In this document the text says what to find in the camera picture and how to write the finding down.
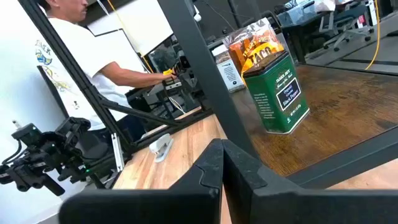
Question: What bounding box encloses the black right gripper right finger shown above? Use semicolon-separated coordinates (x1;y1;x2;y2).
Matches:
222;139;398;224

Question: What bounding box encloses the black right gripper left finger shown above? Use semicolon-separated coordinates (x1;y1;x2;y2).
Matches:
58;138;224;224

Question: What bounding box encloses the green black pepper tin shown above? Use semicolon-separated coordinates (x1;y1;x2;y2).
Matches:
242;51;310;136

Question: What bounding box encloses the black metal wood-board shelf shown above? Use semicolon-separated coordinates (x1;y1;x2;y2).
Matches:
157;0;398;189

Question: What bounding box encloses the silver metal bar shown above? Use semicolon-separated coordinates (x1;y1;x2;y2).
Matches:
111;133;126;172

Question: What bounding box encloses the white board panel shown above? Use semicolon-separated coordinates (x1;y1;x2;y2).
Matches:
88;0;174;57

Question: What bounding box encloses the person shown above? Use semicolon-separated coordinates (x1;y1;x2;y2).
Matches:
0;0;178;156

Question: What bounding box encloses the grey office chair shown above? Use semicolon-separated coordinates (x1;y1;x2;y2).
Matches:
319;4;376;52

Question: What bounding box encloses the yellow cable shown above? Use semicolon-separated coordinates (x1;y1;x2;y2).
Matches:
364;0;381;71
105;0;175;77

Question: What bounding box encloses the black rig frame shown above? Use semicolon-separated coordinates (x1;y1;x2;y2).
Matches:
17;0;215;187

